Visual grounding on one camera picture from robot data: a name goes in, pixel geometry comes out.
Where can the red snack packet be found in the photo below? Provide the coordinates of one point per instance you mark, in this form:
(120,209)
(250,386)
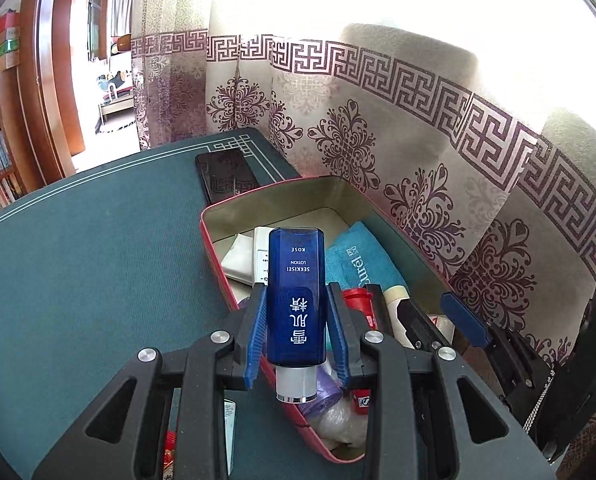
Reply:
(170,452)

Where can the blue lotion bottle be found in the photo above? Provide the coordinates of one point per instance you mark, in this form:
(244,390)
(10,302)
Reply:
(295,300)

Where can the brown wooden door frame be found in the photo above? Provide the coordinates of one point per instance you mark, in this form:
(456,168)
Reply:
(48,70)

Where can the black smartphone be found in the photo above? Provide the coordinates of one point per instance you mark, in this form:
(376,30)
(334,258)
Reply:
(218,175)

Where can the purple trash bag roll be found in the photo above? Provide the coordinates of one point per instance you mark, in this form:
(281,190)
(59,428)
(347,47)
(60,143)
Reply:
(323,392)

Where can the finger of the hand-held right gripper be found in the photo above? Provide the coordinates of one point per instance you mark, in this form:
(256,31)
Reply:
(463,317)
(418,327)

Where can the cream lotion tube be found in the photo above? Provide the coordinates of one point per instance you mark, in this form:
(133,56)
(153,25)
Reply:
(395,297)

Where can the white green barcode carton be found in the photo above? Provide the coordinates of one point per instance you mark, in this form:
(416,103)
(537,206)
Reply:
(229,425)

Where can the teal fabric pouch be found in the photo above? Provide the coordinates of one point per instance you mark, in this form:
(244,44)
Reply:
(358,255)

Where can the red rectangular box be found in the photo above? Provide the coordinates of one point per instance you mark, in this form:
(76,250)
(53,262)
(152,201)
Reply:
(278,200)

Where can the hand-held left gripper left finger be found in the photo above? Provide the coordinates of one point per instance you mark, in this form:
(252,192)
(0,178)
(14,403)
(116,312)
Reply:
(255,330)

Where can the white tissue pack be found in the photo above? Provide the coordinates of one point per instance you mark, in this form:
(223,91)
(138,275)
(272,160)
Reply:
(238,260)

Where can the wooden bookshelf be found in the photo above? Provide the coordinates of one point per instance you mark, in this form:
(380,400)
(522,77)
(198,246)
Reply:
(5,125)

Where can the white and red sachets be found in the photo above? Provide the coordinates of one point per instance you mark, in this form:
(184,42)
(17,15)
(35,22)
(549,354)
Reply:
(440,325)

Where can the green felt desktop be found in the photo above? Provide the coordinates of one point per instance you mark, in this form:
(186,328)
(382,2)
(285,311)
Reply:
(103,260)

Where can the patterned curtain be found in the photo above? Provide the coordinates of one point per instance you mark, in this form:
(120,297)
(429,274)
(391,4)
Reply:
(403,110)

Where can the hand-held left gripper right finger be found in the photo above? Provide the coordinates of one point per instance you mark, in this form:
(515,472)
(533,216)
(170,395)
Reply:
(338,330)

